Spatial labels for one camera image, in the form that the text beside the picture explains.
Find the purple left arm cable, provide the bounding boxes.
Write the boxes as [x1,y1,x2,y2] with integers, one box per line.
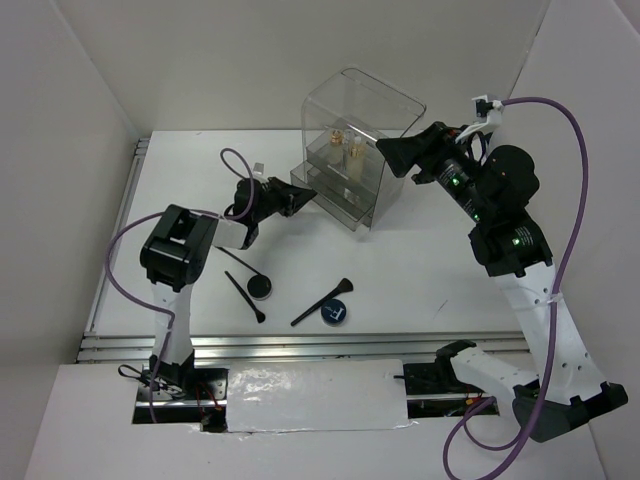
[103,147,259,424]

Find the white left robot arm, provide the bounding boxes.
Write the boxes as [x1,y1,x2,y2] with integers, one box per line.
[140,177,316,399]

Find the black round compact jar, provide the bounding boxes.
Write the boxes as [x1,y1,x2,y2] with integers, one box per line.
[246,274,273,301]

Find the small gold cap bottle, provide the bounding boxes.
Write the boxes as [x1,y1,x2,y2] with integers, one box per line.
[327,129,344,168]

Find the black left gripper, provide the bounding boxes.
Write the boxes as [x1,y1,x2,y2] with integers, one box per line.
[252,176,315,223]

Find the aluminium frame rail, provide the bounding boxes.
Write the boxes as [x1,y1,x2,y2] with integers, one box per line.
[76,331,528,364]

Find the blue round jar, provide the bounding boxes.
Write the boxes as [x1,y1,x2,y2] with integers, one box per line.
[320,298,348,327]

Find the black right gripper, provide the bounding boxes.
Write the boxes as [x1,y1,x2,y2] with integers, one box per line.
[374,119,493,222]

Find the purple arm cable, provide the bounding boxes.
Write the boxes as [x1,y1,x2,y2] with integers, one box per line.
[103,147,259,424]
[443,96,587,480]

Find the black small makeup brush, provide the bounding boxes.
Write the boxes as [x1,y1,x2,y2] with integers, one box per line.
[224,271,266,324]

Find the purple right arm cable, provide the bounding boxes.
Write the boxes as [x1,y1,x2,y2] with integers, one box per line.
[443,96,587,480]

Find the black thin makeup brush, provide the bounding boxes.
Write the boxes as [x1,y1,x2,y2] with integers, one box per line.
[215,247,265,276]

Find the black fan makeup brush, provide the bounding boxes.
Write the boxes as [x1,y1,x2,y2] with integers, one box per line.
[290,278,354,327]

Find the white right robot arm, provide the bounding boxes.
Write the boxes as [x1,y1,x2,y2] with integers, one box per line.
[376,122,628,443]

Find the clear acrylic makeup organizer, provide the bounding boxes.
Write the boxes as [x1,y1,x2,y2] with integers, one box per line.
[290,66,427,231]

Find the cream foundation bottle gold collar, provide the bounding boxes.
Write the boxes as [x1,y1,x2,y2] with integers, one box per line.
[346,136,366,182]

